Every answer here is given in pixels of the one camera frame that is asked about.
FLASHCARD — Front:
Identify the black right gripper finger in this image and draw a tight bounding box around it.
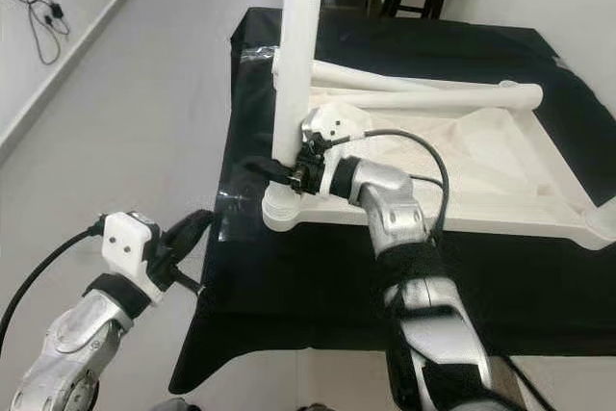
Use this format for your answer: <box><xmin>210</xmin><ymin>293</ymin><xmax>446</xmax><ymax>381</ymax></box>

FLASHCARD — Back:
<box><xmin>241</xmin><ymin>159</ymin><xmax>299</xmax><ymax>186</ymax></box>

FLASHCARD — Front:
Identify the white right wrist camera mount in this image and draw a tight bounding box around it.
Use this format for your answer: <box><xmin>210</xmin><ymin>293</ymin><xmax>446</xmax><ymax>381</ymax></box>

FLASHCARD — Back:
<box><xmin>300</xmin><ymin>106</ymin><xmax>367</xmax><ymax>202</ymax></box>

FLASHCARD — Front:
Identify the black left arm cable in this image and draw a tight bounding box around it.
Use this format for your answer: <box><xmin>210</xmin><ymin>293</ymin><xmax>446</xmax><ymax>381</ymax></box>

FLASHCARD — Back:
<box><xmin>0</xmin><ymin>220</ymin><xmax>112</xmax><ymax>335</ymax></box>

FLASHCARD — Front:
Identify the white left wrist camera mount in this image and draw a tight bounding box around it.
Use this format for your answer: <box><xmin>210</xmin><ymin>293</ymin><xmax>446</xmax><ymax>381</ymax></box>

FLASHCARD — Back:
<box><xmin>101</xmin><ymin>211</ymin><xmax>163</xmax><ymax>298</ymax></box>

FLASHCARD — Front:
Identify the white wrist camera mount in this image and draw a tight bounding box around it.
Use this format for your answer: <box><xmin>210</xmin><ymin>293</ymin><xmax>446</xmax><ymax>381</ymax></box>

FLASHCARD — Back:
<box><xmin>101</xmin><ymin>211</ymin><xmax>163</xmax><ymax>298</ymax></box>
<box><xmin>300</xmin><ymin>106</ymin><xmax>367</xmax><ymax>202</ymax></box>

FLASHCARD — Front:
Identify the black wall cable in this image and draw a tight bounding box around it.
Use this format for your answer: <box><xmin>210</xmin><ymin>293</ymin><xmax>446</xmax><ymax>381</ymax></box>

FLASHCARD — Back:
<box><xmin>5</xmin><ymin>0</ymin><xmax>141</xmax><ymax>67</ymax></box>

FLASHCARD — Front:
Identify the white plastic table top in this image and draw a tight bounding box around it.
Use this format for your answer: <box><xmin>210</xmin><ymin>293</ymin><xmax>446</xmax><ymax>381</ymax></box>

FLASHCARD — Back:
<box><xmin>262</xmin><ymin>45</ymin><xmax>616</xmax><ymax>250</ymax></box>

